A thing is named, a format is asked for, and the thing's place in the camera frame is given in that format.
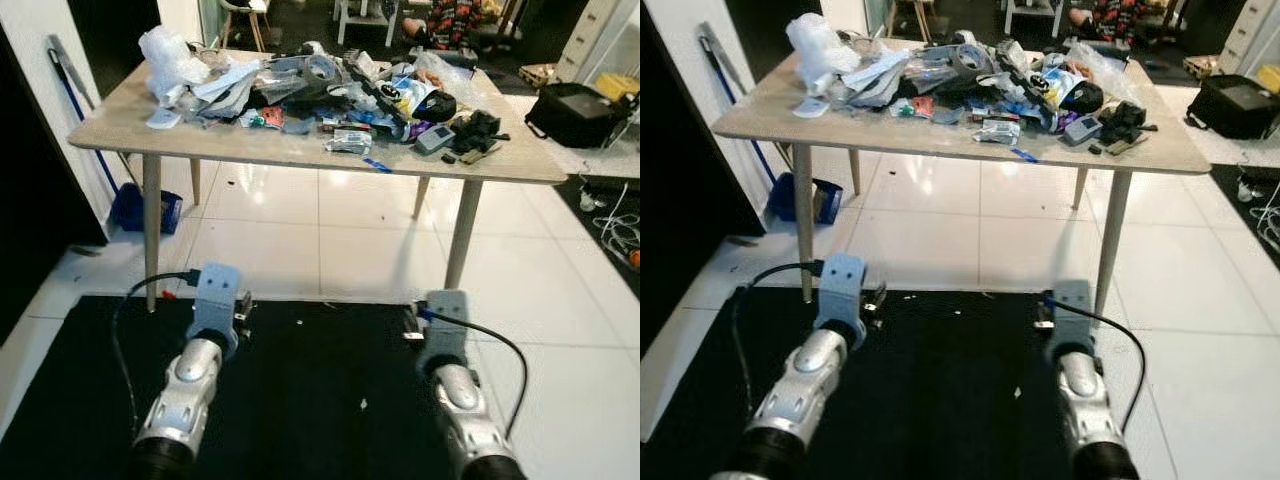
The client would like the person in colourful clothes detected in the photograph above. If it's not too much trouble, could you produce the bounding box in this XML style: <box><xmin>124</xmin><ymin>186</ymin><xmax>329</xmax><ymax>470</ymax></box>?
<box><xmin>401</xmin><ymin>0</ymin><xmax>503</xmax><ymax>52</ymax></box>
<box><xmin>1068</xmin><ymin>0</ymin><xmax>1169</xmax><ymax>44</ymax></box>

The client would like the black carry bag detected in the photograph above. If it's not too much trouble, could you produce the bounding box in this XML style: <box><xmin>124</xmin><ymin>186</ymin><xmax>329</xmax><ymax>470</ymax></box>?
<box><xmin>524</xmin><ymin>82</ymin><xmax>634</xmax><ymax>150</ymax></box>
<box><xmin>1186</xmin><ymin>74</ymin><xmax>1280</xmax><ymax>142</ymax></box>

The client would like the grey tape roll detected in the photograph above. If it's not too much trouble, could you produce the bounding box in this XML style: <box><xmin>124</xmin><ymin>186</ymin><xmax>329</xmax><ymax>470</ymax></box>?
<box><xmin>303</xmin><ymin>53</ymin><xmax>346</xmax><ymax>87</ymax></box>
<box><xmin>951</xmin><ymin>44</ymin><xmax>993</xmax><ymax>79</ymax></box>

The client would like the small grey device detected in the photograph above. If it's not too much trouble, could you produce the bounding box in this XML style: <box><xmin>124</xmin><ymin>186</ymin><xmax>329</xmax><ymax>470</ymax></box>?
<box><xmin>1063</xmin><ymin>115</ymin><xmax>1104</xmax><ymax>148</ymax></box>
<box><xmin>414</xmin><ymin>124</ymin><xmax>457</xmax><ymax>157</ymax></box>

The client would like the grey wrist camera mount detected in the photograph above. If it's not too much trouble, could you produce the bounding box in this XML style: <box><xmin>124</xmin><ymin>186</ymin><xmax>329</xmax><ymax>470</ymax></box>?
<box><xmin>1046</xmin><ymin>280</ymin><xmax>1097</xmax><ymax>357</ymax></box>
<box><xmin>188</xmin><ymin>263</ymin><xmax>245</xmax><ymax>357</ymax></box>
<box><xmin>416</xmin><ymin>290</ymin><xmax>472</xmax><ymax>373</ymax></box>
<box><xmin>814</xmin><ymin>253</ymin><xmax>869</xmax><ymax>337</ymax></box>

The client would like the light wooden table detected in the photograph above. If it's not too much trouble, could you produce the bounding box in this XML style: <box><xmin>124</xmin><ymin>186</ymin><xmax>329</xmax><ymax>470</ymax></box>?
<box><xmin>68</xmin><ymin>47</ymin><xmax>570</xmax><ymax>314</ymax></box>
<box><xmin>712</xmin><ymin>38</ymin><xmax>1214</xmax><ymax>317</ymax></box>

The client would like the white drawer unit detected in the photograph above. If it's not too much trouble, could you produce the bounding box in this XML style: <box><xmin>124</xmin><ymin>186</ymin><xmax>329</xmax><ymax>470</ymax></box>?
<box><xmin>1216</xmin><ymin>0</ymin><xmax>1280</xmax><ymax>77</ymax></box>
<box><xmin>554</xmin><ymin>0</ymin><xmax>641</xmax><ymax>87</ymax></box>

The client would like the black crumpled glove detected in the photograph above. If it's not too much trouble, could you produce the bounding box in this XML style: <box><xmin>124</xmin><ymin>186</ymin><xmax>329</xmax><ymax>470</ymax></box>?
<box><xmin>1097</xmin><ymin>101</ymin><xmax>1159</xmax><ymax>156</ymax></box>
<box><xmin>449</xmin><ymin>109</ymin><xmax>512</xmax><ymax>163</ymax></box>

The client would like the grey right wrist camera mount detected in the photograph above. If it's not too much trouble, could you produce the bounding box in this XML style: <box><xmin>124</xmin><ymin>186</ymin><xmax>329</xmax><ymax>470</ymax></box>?
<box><xmin>416</xmin><ymin>290</ymin><xmax>472</xmax><ymax>373</ymax></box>
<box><xmin>1046</xmin><ymin>280</ymin><xmax>1097</xmax><ymax>357</ymax></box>

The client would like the blue plastic dustpan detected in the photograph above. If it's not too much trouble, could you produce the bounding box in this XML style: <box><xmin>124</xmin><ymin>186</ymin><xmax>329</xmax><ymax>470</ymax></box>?
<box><xmin>109</xmin><ymin>184</ymin><xmax>185</xmax><ymax>237</ymax></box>
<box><xmin>766</xmin><ymin>172</ymin><xmax>845</xmax><ymax>227</ymax></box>

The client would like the wooden chair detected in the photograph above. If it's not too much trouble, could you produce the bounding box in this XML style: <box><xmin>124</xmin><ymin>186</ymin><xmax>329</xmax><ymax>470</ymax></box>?
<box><xmin>890</xmin><ymin>0</ymin><xmax>941</xmax><ymax>41</ymax></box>
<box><xmin>214</xmin><ymin>0</ymin><xmax>272</xmax><ymax>53</ymax></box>

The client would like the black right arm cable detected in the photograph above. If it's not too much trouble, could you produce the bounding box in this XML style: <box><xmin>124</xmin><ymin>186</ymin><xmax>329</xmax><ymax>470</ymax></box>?
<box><xmin>1042</xmin><ymin>294</ymin><xmax>1148</xmax><ymax>437</ymax></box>
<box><xmin>418</xmin><ymin>307</ymin><xmax>530</xmax><ymax>441</ymax></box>

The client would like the white floor cable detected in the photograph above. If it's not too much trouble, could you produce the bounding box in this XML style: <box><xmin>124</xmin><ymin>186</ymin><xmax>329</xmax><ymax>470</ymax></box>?
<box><xmin>1238</xmin><ymin>165</ymin><xmax>1280</xmax><ymax>256</ymax></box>
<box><xmin>579</xmin><ymin>180</ymin><xmax>641</xmax><ymax>267</ymax></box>

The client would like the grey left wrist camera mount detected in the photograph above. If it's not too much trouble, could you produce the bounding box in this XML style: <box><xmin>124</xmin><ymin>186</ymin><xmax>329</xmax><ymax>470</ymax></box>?
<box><xmin>188</xmin><ymin>263</ymin><xmax>245</xmax><ymax>357</ymax></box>
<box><xmin>814</xmin><ymin>253</ymin><xmax>869</xmax><ymax>337</ymax></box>

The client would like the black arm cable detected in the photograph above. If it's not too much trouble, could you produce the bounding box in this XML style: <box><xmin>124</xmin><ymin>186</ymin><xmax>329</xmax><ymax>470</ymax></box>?
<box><xmin>1042</xmin><ymin>294</ymin><xmax>1148</xmax><ymax>437</ymax></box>
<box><xmin>418</xmin><ymin>307</ymin><xmax>530</xmax><ymax>441</ymax></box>
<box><xmin>109</xmin><ymin>269</ymin><xmax>203</xmax><ymax>443</ymax></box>
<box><xmin>728</xmin><ymin>259</ymin><xmax>827</xmax><ymax>426</ymax></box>

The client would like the crumpled white plastic bag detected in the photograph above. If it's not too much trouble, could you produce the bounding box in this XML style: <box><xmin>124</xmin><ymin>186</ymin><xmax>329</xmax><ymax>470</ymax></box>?
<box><xmin>138</xmin><ymin>25</ymin><xmax>212</xmax><ymax>102</ymax></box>
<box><xmin>785</xmin><ymin>12</ymin><xmax>862</xmax><ymax>92</ymax></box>

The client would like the silver foil wrapper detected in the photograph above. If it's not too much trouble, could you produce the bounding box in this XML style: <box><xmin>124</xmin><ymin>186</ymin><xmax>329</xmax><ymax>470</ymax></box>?
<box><xmin>324</xmin><ymin>127</ymin><xmax>374</xmax><ymax>157</ymax></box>
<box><xmin>973</xmin><ymin>118</ymin><xmax>1022</xmax><ymax>147</ymax></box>

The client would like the black floor mat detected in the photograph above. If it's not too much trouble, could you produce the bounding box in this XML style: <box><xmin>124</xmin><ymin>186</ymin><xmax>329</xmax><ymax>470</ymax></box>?
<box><xmin>0</xmin><ymin>294</ymin><xmax>473</xmax><ymax>480</ymax></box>
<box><xmin>640</xmin><ymin>287</ymin><xmax>1083</xmax><ymax>480</ymax></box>

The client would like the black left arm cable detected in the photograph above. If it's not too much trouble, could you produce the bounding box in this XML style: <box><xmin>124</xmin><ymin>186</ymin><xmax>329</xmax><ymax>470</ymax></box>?
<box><xmin>109</xmin><ymin>269</ymin><xmax>203</xmax><ymax>443</ymax></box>
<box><xmin>728</xmin><ymin>259</ymin><xmax>827</xmax><ymax>426</ymax></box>

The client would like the white stool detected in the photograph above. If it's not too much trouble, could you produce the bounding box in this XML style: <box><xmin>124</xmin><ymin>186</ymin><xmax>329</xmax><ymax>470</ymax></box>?
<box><xmin>334</xmin><ymin>0</ymin><xmax>402</xmax><ymax>47</ymax></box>
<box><xmin>1003</xmin><ymin>0</ymin><xmax>1067</xmax><ymax>38</ymax></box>

